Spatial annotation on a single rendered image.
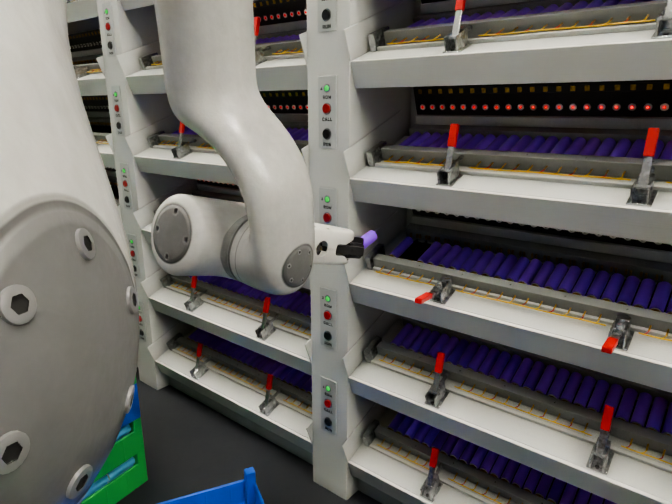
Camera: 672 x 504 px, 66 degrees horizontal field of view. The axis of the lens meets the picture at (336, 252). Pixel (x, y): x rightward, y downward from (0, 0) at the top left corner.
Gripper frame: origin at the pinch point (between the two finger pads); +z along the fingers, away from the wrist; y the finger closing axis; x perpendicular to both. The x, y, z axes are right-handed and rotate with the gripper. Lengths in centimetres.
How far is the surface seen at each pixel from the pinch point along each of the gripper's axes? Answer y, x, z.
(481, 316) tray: -17.4, 7.6, 14.2
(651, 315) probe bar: -39.2, 2.1, 16.7
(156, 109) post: 79, -24, 18
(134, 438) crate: 47, 49, 2
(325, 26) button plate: 14.1, -35.1, 4.2
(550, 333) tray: -27.7, 7.4, 13.9
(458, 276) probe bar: -11.3, 2.5, 17.6
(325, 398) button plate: 13.6, 33.1, 21.6
